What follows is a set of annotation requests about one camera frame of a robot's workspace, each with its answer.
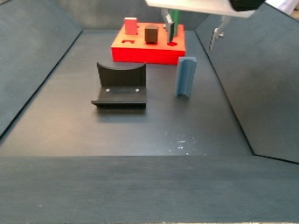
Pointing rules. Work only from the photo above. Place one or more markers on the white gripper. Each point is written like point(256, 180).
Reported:
point(218, 7)

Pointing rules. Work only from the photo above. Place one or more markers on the red rectangular peg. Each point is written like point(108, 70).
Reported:
point(132, 25)

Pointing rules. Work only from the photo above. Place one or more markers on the red shape sorter base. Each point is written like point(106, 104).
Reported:
point(132, 49)

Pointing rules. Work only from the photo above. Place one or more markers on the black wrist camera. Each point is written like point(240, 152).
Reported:
point(246, 5)

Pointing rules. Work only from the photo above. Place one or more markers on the green star peg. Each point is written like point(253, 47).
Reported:
point(176, 15)

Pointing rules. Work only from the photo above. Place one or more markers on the black curved fixture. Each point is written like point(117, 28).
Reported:
point(122, 87)

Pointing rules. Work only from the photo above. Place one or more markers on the brown triangular peg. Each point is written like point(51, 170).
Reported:
point(152, 34)

